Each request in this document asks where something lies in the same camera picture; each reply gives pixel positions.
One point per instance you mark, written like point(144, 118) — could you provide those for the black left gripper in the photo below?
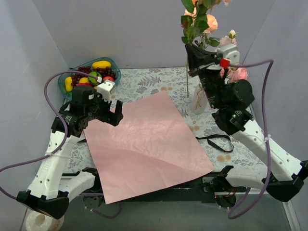
point(106, 111)

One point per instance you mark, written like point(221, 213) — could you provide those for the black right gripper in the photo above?
point(202, 68)

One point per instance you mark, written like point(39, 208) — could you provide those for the two-bloom peach rose stem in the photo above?
point(198, 29)

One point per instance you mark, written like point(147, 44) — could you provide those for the single peach rose stem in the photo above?
point(202, 6)

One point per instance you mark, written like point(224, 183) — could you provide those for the pale pink rose stem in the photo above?
point(228, 39)

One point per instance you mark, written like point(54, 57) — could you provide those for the bright pink rose stem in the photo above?
point(234, 74)

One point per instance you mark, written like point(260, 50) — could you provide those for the purple wrapping paper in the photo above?
point(152, 148)

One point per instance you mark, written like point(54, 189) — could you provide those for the black gold-lettered ribbon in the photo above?
point(214, 145)

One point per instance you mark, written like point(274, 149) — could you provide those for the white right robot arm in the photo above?
point(285, 174)

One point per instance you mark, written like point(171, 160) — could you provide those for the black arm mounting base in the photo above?
point(195, 190)

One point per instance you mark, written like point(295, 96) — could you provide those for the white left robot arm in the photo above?
point(48, 193)

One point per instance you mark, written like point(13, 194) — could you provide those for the white ribbed ceramic vase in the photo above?
point(199, 100)

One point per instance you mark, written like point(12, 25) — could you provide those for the red toy apple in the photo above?
point(108, 78)

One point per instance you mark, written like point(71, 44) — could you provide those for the green toy watermelon ball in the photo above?
point(92, 80)

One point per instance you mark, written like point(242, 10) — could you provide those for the pink toy dragon fruit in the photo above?
point(85, 84)

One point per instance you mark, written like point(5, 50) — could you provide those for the small yellow toy fruit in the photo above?
point(84, 80)

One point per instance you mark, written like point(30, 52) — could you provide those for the teal plastic fruit basket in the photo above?
point(114, 72)

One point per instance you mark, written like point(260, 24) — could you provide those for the yellow toy mango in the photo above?
point(101, 64)

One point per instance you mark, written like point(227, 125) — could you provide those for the floral patterned table mat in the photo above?
point(136, 84)

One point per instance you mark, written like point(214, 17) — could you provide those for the white tissue paper roll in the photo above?
point(36, 221)

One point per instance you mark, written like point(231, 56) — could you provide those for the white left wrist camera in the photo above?
point(105, 89)

